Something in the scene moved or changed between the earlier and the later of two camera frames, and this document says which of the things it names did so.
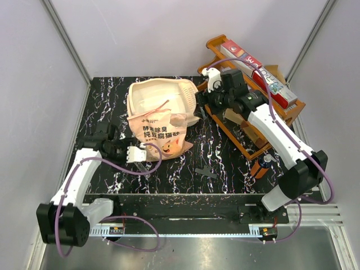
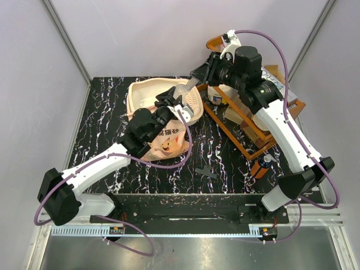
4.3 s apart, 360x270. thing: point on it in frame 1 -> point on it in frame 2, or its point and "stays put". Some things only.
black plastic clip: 206,171 stays put
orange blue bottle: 260,167 stays put
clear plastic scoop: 142,168 -> 180,89
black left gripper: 120,143 -> 167,99
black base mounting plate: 189,211 stays put
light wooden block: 230,114 stays put
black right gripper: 203,98 -> 206,73
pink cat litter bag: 162,134 stays put
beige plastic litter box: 179,95 stays put
